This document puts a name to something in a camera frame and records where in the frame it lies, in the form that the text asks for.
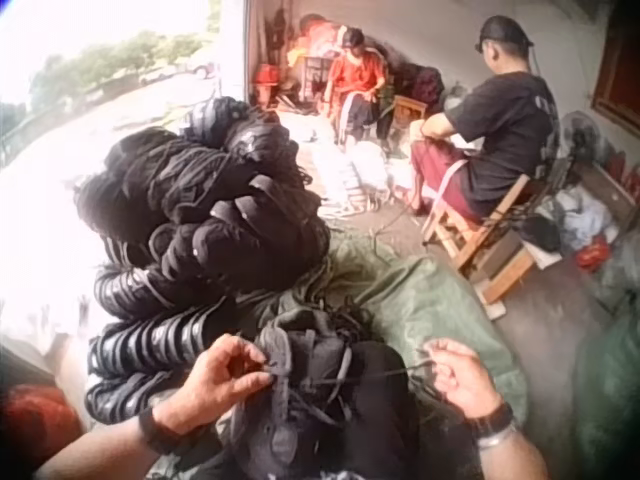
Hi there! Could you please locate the standing fan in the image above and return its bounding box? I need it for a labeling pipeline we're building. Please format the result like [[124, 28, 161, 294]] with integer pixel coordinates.
[[558, 110, 609, 169]]

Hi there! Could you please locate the black string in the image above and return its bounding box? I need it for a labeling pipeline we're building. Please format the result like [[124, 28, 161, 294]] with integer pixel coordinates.
[[262, 362, 439, 389]]

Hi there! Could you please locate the heap of bags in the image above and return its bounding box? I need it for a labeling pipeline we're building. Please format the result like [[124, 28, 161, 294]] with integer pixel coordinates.
[[519, 149, 640, 281]]

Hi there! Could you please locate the white car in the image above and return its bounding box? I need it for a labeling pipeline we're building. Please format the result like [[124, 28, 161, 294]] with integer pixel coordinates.
[[138, 58, 222, 87]]

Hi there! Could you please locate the silver bracelet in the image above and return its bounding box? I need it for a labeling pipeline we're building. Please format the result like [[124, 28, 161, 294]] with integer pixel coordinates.
[[474, 423, 521, 450]]

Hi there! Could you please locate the bundle of black shoe uppers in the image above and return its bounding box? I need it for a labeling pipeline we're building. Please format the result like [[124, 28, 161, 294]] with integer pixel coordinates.
[[219, 307, 426, 480]]

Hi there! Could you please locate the black wrist band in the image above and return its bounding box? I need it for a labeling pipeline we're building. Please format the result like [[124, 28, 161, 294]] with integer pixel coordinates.
[[137, 403, 174, 455], [466, 401, 516, 437]]

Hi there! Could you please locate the pile of black bundles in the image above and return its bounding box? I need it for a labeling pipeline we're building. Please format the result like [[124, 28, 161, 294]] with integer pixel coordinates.
[[73, 97, 332, 427]]

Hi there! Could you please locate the person's right hand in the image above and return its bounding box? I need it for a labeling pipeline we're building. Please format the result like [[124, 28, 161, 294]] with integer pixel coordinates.
[[422, 337, 504, 419]]

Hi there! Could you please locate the heap of white straps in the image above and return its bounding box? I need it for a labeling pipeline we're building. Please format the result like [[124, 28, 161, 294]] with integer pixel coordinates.
[[279, 109, 426, 219]]

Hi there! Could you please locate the large green sack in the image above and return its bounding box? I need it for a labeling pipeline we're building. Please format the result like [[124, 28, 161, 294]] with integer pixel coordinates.
[[573, 299, 640, 480]]

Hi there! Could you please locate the small wooden stool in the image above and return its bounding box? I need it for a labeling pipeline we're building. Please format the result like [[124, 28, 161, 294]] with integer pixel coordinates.
[[391, 94, 430, 132]]

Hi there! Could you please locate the heap of clutter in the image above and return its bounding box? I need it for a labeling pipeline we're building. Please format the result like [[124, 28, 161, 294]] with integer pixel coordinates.
[[249, 13, 347, 112]]

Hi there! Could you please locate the wooden chair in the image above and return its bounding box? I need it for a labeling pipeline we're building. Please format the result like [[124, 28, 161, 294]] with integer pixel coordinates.
[[421, 172, 551, 307]]

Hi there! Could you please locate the person's left hand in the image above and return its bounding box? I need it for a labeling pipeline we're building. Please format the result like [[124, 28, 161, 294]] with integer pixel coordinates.
[[165, 333, 277, 437]]

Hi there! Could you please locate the brown window frame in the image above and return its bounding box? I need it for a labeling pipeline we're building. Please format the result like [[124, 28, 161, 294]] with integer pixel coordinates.
[[591, 0, 640, 132]]

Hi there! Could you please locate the red cloth item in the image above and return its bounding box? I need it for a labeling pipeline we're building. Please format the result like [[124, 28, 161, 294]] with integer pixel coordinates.
[[0, 383, 85, 477]]

